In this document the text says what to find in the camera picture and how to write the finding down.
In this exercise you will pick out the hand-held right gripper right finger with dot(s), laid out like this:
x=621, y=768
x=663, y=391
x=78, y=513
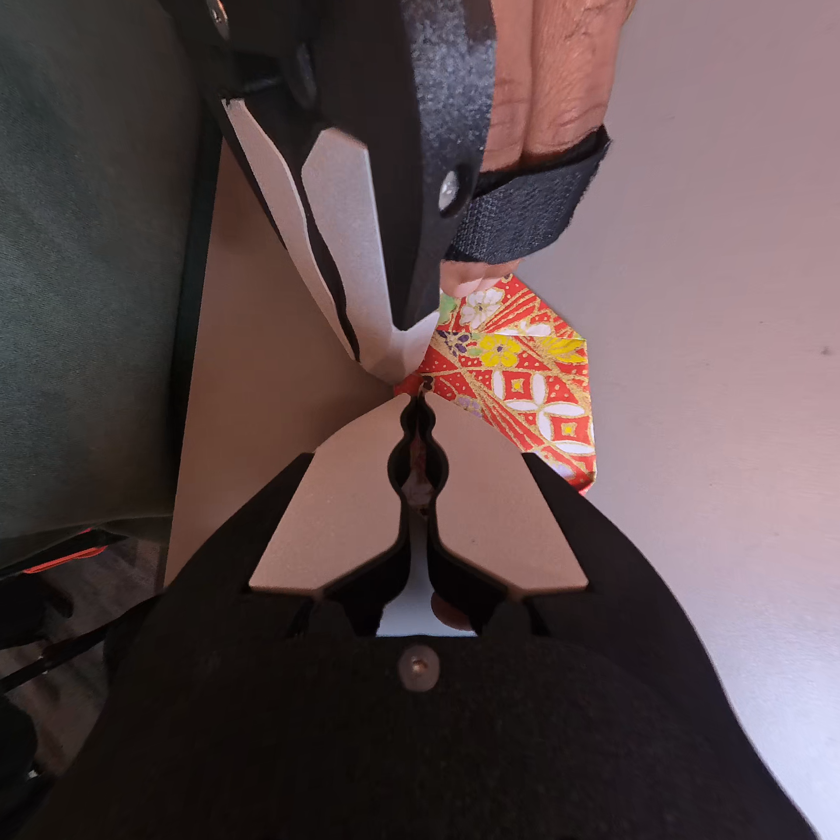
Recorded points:
x=505, y=519

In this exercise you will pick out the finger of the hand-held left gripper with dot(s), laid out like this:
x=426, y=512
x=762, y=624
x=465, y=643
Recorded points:
x=355, y=223
x=276, y=197

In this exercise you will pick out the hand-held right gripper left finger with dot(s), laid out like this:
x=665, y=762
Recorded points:
x=328, y=519

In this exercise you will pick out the green backed red floral paper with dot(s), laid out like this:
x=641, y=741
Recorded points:
x=525, y=381

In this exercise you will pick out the person's left hand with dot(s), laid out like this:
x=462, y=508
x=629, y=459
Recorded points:
x=551, y=79

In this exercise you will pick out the red object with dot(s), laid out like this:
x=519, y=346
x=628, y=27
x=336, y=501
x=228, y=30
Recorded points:
x=53, y=558

